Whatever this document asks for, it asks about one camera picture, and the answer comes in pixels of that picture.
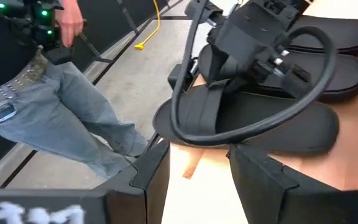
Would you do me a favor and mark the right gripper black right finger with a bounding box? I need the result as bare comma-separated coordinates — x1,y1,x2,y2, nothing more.
226,143,358,224

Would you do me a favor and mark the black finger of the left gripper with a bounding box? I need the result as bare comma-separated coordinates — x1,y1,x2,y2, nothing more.
282,63,312,99
206,43,229,91

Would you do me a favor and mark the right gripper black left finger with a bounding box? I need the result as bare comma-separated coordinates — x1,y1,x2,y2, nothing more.
0,139,172,224

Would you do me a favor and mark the black rubber slide sandal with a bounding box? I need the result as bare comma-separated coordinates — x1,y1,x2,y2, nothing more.
286,14,358,57
152,79,341,156
197,43,358,104

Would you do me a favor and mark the black folding room divider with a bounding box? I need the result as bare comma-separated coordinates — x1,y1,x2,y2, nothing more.
71,0,171,65

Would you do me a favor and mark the person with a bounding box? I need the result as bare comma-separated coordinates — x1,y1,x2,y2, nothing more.
0,0,149,180

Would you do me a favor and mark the person's hand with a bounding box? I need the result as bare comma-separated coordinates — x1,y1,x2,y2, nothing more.
55,0,85,48

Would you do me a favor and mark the black frame bracket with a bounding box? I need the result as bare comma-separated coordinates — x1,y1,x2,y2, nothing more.
167,58,197,91

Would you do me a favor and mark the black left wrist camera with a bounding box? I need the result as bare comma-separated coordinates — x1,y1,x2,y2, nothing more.
214,0,306,63

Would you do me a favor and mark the yellow extension cord with plug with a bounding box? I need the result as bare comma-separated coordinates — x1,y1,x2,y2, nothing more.
134,0,162,50

